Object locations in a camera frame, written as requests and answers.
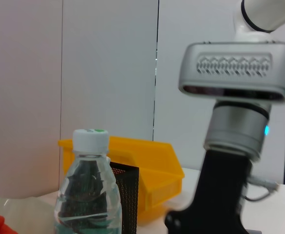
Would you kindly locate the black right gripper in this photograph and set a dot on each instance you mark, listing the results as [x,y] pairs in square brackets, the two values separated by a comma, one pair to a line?
[220,195]

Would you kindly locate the black mesh pen holder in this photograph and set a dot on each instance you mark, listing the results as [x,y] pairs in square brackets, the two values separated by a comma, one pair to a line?
[130,195]

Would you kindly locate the yellow plastic bin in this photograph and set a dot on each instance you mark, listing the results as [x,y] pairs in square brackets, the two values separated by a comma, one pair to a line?
[157,158]

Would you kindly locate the clear plastic water bottle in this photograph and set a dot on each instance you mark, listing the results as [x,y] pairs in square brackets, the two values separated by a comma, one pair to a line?
[91,141]

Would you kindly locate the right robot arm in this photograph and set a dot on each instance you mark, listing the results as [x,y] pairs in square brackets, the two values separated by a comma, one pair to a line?
[232,73]

